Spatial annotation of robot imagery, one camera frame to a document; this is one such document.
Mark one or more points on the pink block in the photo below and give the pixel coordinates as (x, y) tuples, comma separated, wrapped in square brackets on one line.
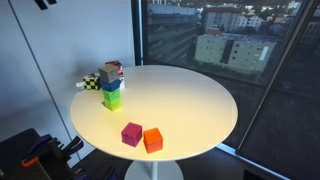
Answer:
[(131, 135)]

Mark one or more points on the grey block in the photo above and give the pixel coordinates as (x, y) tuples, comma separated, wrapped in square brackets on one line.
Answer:
[(108, 74)]

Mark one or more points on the green block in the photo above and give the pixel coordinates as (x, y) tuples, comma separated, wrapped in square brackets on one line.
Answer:
[(111, 95)]

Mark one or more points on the yellow-green block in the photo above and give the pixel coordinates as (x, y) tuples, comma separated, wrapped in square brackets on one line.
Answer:
[(113, 105)]

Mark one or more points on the orange block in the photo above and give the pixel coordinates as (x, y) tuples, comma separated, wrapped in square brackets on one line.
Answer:
[(153, 141)]

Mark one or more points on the checkered zebra soft cube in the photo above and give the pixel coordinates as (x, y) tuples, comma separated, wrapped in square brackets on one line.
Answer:
[(91, 82)]

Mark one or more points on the dark window corner mullion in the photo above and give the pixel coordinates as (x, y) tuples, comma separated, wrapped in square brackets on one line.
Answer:
[(136, 33)]

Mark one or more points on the colourful soft cube orange print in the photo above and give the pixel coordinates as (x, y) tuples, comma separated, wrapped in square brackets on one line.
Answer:
[(119, 66)]

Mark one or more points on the blue soft cube white face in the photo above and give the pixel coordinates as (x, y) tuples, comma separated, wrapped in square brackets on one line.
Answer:
[(122, 83)]

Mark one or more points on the blue spring clamp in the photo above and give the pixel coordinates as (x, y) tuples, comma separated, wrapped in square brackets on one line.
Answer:
[(40, 141)]

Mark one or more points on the blue black clamp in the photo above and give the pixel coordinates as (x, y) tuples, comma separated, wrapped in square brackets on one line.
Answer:
[(75, 145)]

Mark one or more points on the black tool stand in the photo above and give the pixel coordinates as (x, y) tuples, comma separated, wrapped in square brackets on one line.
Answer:
[(20, 156)]

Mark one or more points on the purple clamp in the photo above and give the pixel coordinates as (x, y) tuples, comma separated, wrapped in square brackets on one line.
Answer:
[(80, 174)]

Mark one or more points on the dark slim window mullion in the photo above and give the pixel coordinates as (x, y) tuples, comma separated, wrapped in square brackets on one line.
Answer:
[(276, 76)]

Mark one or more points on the white window sill strip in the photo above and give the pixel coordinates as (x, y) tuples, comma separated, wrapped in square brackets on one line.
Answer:
[(246, 160)]

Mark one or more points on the white table pedestal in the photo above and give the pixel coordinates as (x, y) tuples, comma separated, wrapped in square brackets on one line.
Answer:
[(153, 170)]

